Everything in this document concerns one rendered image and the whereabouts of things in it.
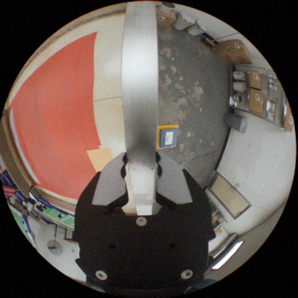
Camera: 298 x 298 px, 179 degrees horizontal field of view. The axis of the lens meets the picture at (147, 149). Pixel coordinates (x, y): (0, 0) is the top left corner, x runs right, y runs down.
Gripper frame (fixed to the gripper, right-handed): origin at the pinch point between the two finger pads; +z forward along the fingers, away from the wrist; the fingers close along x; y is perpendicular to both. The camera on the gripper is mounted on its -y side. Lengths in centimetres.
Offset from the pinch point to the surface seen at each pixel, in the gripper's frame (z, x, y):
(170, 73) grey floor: 142, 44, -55
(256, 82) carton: 106, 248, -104
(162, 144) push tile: 32.7, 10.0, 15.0
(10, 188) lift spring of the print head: -14, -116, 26
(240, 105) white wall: 175, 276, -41
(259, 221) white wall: -72, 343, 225
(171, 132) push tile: 34.0, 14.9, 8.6
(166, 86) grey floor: 140, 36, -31
